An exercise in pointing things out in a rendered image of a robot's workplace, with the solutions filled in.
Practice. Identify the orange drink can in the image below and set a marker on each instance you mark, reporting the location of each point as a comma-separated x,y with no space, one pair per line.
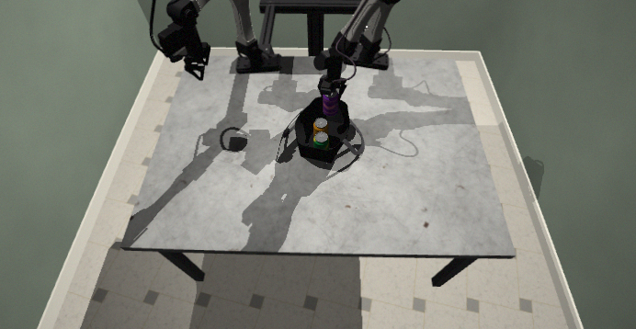
320,125

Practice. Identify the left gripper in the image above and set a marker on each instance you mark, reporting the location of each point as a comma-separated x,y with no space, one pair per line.
326,81

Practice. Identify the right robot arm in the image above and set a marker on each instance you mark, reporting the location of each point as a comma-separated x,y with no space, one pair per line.
184,14

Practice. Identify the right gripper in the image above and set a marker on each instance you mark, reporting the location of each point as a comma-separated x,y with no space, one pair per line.
194,53

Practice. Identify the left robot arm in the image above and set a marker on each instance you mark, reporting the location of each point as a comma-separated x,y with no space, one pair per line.
373,10

